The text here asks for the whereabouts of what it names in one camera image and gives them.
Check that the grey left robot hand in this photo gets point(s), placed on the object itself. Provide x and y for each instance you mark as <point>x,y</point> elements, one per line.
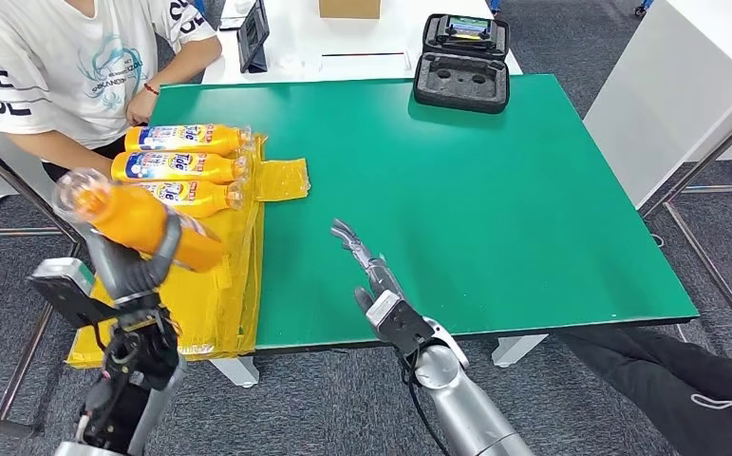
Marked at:
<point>126,277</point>

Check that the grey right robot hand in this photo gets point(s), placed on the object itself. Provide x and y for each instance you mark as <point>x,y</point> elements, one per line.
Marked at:
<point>378,274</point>

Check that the person's left hand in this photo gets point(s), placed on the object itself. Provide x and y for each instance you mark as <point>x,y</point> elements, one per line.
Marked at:
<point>141,108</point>

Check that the orange detergent bottle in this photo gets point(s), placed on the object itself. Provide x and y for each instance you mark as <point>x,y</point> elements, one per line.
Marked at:
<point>177,167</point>
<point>183,138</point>
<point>196,196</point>
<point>126,217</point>

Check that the smartphone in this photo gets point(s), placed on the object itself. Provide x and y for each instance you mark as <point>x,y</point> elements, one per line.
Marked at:
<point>232,22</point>

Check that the person's right forearm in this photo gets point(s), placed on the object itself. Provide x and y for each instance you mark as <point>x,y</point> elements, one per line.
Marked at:
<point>63,151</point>

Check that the person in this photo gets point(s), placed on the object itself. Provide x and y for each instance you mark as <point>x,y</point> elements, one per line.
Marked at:
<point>686,390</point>
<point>70,69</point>

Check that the yellow taped cardboard mat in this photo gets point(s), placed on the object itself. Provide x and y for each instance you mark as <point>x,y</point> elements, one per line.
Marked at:
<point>227,296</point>

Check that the black tablet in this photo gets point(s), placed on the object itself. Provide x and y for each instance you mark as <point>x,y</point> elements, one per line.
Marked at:
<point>253,34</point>

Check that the grey board panel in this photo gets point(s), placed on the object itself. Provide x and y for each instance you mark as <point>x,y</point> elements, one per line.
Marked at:
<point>19,170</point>

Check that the white table foot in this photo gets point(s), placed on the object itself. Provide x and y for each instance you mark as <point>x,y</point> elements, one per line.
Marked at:
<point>236,372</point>
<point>516,351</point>

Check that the crumpled white tissue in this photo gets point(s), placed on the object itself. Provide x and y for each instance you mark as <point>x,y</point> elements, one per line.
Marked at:
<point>290,62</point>

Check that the black foam-lined case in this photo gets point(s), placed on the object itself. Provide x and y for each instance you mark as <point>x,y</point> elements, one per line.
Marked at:
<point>462,85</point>

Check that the white table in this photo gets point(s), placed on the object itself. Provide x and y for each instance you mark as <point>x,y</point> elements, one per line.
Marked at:
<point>353,38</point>

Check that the brown cardboard box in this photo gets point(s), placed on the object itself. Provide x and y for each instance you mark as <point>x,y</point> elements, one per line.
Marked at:
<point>349,8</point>

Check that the black handheld controller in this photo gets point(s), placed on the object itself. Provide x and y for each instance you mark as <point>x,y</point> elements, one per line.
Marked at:
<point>466,33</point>

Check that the white partition panel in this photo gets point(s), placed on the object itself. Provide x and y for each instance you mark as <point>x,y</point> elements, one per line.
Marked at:
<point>661,94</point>

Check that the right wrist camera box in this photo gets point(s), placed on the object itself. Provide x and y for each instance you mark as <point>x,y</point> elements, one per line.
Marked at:
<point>400,324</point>

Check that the steel tube frame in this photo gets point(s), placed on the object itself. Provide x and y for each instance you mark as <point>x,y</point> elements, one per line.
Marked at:
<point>26,352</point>
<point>705,160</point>

